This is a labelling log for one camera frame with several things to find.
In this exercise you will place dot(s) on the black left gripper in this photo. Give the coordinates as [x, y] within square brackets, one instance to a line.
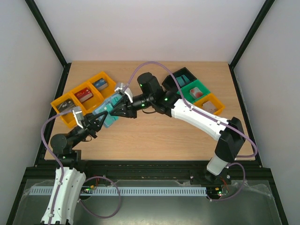
[90, 126]

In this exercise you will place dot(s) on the orange storage bin right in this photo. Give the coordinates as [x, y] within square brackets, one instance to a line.
[211, 97]

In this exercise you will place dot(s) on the black frame post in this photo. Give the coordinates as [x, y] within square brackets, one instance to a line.
[251, 32]
[46, 31]

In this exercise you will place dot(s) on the red cards stack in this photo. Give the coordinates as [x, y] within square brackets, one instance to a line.
[84, 95]

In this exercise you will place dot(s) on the teal cards in black bin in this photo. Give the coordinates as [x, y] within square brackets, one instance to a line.
[182, 80]

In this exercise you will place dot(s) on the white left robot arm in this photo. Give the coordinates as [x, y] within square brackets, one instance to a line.
[68, 180]

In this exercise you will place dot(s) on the black frame post right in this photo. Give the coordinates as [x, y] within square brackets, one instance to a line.
[251, 32]

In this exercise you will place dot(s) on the white slotted cable duct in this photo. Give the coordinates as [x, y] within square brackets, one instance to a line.
[146, 191]

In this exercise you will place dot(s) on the black frame post left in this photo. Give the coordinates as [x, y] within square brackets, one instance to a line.
[46, 31]

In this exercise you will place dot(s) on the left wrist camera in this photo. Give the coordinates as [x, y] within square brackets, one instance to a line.
[78, 115]

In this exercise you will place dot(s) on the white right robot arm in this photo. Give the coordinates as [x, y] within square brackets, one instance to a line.
[227, 133]

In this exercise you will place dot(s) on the black VIP cards stack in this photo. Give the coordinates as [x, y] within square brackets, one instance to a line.
[66, 105]

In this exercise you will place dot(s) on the black storage bin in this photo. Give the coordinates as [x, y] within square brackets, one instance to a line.
[169, 83]

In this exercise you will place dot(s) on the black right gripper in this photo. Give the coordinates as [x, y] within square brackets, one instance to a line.
[131, 108]

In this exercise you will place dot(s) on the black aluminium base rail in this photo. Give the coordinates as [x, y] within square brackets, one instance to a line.
[194, 171]

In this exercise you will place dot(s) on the red white april cards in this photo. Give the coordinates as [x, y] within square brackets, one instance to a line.
[196, 93]

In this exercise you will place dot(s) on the blue cards stack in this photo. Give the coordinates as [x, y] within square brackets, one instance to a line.
[100, 84]

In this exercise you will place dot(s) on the orange triple bin left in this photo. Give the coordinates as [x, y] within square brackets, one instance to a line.
[98, 96]

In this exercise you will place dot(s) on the blue card holder wallet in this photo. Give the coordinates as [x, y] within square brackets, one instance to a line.
[108, 105]

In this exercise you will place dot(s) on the green storage bin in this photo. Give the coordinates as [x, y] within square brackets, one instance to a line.
[185, 90]

